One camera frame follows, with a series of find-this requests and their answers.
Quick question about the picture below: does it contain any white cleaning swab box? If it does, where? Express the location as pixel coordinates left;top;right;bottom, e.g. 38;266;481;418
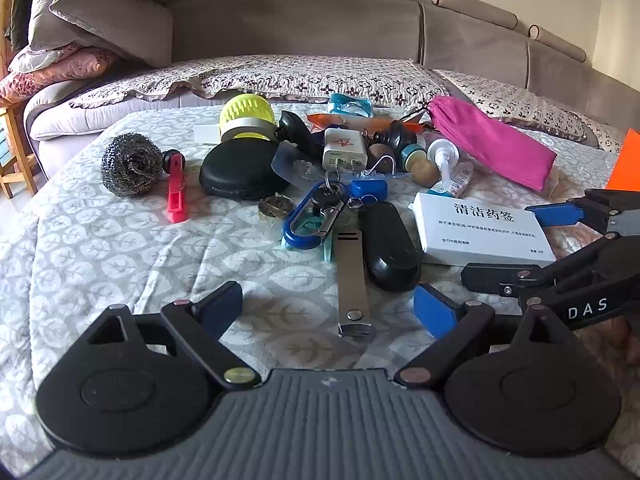
410;193;555;266

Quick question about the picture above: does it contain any magenta fabric pouch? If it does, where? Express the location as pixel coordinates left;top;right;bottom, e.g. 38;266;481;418
427;96;556;192

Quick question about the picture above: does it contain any orange cardboard box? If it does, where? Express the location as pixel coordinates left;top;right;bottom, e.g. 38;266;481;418
605;129;640;192

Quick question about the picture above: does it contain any black glasses case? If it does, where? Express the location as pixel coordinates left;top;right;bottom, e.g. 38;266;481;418
358;202;421;292

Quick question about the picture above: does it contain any metal bottle opener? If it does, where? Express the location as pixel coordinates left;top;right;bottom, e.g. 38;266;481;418
333;230;376;340

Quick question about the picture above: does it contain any white spray bottle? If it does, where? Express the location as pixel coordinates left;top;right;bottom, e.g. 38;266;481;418
427;138;474;198

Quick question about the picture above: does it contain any red plastic clip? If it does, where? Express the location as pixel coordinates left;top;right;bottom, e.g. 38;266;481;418
163;150;188;223

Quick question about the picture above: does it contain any blue carabiner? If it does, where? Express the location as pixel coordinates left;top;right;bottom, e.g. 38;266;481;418
282;180;348;250

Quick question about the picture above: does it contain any black round zip case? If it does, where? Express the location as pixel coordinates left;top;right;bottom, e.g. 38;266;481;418
198;138;288;200

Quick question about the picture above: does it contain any blue key fob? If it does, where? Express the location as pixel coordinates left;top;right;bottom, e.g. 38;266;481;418
349;178;388;205

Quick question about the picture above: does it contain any leaf patterned table quilt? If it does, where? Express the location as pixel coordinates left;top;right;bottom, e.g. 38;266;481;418
0;102;640;478

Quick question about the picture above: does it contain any steel wool scrubber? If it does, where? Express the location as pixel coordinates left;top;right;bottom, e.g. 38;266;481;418
101;132;163;198

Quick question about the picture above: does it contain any white power adapter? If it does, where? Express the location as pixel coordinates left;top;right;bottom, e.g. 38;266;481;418
322;128;368;171

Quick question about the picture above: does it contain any patterned sofa cushion cover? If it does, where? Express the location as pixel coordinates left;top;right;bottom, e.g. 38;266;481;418
70;54;449;110

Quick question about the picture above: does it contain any orange snack packet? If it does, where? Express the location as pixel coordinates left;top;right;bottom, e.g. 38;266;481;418
307;113;425;133

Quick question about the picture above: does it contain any wooden stool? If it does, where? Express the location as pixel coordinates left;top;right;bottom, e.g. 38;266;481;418
1;104;38;200

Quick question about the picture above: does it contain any blue tissue pack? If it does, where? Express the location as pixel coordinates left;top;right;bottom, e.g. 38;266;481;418
328;92;374;118

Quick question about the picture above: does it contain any pink floral pillow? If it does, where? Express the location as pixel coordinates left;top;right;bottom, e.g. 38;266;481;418
1;48;120;107

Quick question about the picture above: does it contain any grey sofa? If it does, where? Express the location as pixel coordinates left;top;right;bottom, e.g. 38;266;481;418
22;0;640;181

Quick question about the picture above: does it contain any grey throw pillow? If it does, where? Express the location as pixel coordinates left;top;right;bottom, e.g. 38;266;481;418
50;0;174;67

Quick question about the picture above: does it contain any wooden handle brush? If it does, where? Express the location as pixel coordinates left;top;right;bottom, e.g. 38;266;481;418
388;120;440;188

